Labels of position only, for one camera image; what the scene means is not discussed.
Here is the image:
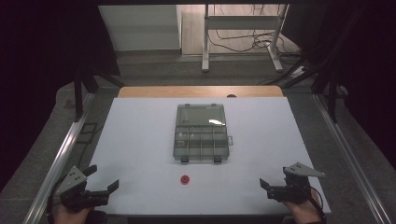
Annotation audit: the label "white desk frame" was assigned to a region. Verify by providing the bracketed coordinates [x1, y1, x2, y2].
[201, 4, 290, 74]

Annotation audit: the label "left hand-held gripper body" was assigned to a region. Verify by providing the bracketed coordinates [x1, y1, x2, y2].
[54, 165, 110, 213]

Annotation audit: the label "white power strip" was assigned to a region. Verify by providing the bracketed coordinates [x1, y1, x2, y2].
[290, 65, 307, 79]

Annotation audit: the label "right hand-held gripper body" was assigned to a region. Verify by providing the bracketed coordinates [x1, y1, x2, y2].
[266, 161, 327, 205]

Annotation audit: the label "black floor cables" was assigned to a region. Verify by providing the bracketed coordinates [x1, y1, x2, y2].
[207, 4, 301, 59]

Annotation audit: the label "black metal stand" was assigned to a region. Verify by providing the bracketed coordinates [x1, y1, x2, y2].
[72, 60, 126, 123]
[279, 6, 367, 124]

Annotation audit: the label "person's left hand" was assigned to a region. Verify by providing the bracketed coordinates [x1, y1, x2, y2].
[51, 201, 94, 224]

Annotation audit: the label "aluminium rail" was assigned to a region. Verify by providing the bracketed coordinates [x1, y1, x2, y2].
[22, 92, 96, 224]
[312, 92, 396, 224]

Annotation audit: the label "clear grey compartment box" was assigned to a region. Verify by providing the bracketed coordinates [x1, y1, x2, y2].
[172, 103, 233, 164]

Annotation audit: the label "white board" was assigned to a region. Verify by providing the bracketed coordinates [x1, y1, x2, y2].
[84, 96, 332, 217]

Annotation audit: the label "person's right hand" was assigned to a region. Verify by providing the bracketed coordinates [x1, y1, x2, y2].
[281, 189, 325, 224]

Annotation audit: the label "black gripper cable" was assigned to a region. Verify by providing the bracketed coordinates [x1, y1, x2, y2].
[45, 183, 64, 224]
[299, 178, 328, 224]

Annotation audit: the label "white cabinet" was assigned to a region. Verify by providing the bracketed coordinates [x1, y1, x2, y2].
[98, 4, 182, 52]

